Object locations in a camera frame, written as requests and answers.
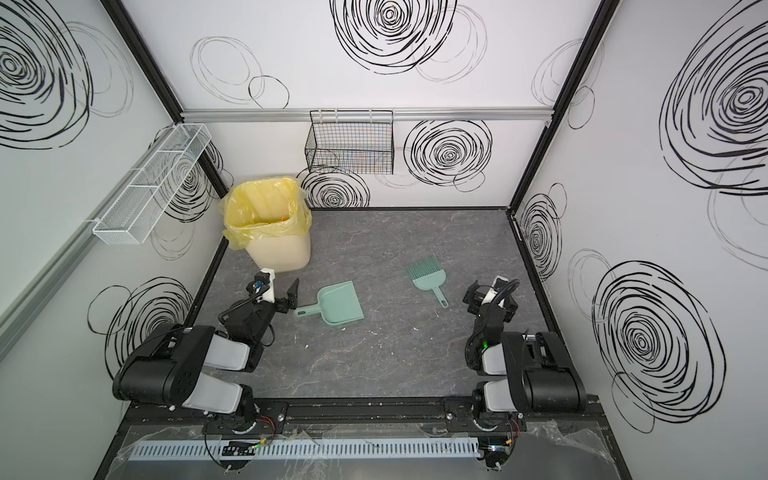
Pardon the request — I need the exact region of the white wire wall shelf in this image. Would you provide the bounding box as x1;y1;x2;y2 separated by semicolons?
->
92;123;212;245

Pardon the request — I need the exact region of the black wire wall basket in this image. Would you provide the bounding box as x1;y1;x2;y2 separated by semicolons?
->
304;109;395;175

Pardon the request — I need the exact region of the green hand brush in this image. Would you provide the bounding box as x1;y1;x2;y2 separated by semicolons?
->
406;255;449;308

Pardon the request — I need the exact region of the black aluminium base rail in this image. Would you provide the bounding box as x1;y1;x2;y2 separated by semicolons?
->
125;395;607;436

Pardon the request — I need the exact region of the green plastic dustpan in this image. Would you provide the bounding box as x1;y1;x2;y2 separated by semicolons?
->
294;281;365;326

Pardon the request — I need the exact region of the yellow plastic bin liner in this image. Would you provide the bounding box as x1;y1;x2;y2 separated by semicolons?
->
218;177;312;250

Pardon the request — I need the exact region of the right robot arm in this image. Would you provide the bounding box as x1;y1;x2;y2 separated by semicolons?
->
463;277;588;430

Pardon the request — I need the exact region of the beige plastic trash bin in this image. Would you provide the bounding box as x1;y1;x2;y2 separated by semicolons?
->
245;233;311;273

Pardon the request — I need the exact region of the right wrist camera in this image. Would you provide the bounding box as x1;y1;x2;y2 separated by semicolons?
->
482;276;509;304

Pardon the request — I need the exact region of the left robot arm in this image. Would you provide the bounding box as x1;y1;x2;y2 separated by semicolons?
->
112;269;300;422

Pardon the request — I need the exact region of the white slotted cable duct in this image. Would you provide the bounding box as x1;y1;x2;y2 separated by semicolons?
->
128;437;481;463

